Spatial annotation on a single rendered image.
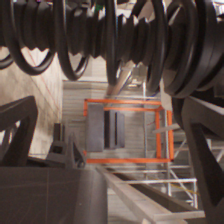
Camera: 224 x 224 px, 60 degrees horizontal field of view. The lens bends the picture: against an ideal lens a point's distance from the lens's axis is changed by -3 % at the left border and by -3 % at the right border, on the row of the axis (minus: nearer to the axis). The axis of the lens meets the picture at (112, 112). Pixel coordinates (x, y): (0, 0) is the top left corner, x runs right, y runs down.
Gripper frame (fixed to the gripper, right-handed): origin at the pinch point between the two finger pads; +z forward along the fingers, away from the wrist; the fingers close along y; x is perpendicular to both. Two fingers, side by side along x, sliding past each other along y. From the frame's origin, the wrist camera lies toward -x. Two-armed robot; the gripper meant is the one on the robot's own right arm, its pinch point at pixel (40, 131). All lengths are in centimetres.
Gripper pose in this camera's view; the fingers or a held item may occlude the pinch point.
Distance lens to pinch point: 31.9
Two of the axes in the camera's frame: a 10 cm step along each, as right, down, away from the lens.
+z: 1.5, -8.8, -4.5
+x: -1.3, 4.4, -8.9
